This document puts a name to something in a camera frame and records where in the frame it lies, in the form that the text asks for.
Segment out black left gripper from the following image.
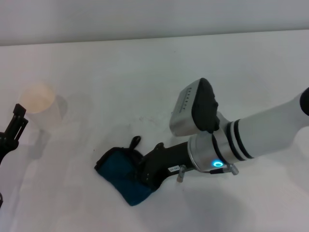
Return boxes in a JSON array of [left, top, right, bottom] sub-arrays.
[[0, 103, 29, 165]]

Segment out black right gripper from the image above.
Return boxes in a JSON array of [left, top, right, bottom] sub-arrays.
[[135, 141, 194, 193]]

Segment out white plastic cup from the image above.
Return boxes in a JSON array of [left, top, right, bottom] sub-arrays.
[[19, 82, 61, 136]]

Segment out blue rag with black trim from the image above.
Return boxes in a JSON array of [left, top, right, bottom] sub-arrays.
[[94, 135, 155, 207]]

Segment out right wrist cable silver plugs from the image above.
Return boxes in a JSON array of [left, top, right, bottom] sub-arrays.
[[176, 163, 239, 184]]

